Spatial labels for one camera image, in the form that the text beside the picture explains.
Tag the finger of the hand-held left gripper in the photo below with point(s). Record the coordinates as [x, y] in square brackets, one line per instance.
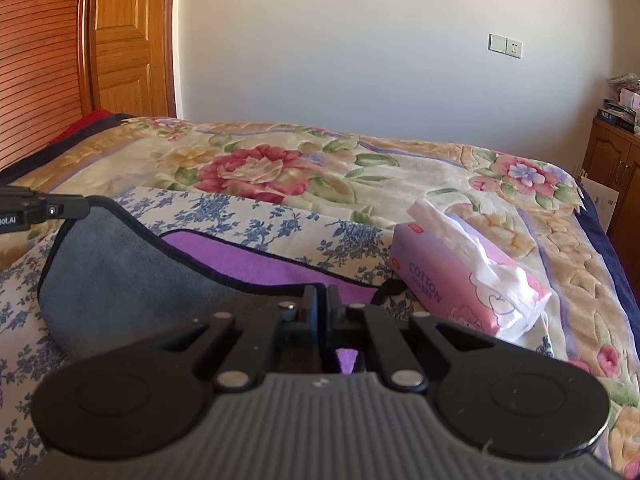
[65, 208]

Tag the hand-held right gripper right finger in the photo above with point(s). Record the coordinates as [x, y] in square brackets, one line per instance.
[333, 312]

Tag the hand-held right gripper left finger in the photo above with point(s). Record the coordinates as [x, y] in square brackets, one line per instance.
[310, 312]

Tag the purple and grey towel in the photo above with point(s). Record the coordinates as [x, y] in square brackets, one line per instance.
[120, 265]

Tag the blue floral bed sheet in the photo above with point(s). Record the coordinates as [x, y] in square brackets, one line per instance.
[280, 230]

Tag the red cloth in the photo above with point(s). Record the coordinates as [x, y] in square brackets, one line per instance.
[87, 122]

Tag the pink tissue pack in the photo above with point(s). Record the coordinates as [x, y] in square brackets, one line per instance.
[450, 280]

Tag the floral plush blanket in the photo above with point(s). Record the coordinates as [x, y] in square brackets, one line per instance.
[310, 170]

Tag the wooden louvered headboard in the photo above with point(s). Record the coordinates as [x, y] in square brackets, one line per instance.
[37, 50]

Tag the wooden door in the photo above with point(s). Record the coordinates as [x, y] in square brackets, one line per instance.
[127, 35]

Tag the white paper sheet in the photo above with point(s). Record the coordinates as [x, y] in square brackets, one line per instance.
[602, 202]

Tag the wooden cabinet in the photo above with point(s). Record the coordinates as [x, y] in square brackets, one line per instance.
[617, 175]

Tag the stack of books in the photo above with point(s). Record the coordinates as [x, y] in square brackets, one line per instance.
[617, 116]

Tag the pink box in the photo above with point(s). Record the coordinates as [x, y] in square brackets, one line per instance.
[630, 97]

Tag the white wall switch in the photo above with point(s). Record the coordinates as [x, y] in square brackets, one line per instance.
[497, 43]

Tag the white wall socket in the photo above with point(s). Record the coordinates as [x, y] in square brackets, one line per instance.
[514, 48]

